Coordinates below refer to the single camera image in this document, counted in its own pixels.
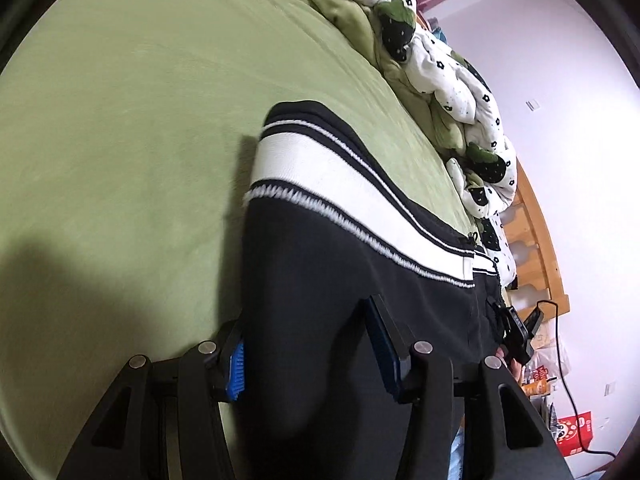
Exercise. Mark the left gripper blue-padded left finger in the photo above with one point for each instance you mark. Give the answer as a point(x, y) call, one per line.
point(210, 373)

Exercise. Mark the person's blue jeans leg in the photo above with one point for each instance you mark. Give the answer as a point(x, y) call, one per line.
point(456, 456)

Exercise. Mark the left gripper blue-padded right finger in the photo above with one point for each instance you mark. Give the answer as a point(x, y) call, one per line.
point(413, 373)

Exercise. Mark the red printed bag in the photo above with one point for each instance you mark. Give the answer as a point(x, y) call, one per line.
point(574, 434)

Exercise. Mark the white floral green-lined quilt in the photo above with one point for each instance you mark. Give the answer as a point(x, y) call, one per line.
point(449, 101)

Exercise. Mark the wooden bed frame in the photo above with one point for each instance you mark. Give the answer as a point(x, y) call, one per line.
point(538, 275)

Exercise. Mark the person's right hand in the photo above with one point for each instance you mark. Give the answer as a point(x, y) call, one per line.
point(512, 365)

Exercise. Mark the green fleece bed sheet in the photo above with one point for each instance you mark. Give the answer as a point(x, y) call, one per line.
point(128, 129)

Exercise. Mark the black pants with white stripe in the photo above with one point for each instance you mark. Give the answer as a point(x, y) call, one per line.
point(325, 228)

